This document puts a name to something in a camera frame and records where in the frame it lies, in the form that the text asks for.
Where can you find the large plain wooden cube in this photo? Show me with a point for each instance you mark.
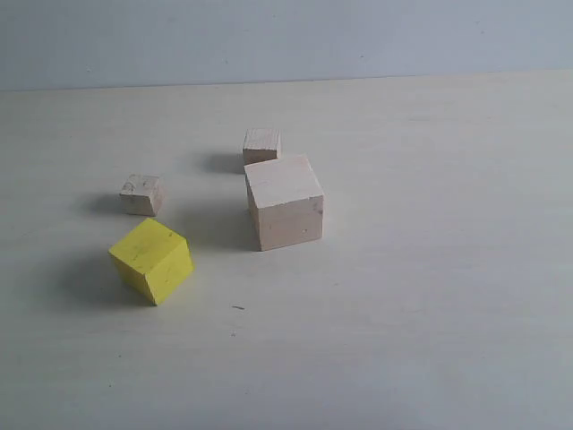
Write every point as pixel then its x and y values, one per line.
pixel 286 201

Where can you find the small wooden cube back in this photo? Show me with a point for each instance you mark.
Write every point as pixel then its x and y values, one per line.
pixel 261 144

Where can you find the small wooden cube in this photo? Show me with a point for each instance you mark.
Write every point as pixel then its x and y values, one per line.
pixel 261 144
pixel 142 195

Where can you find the yellow wooden cube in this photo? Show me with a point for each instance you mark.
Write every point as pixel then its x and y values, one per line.
pixel 152 259

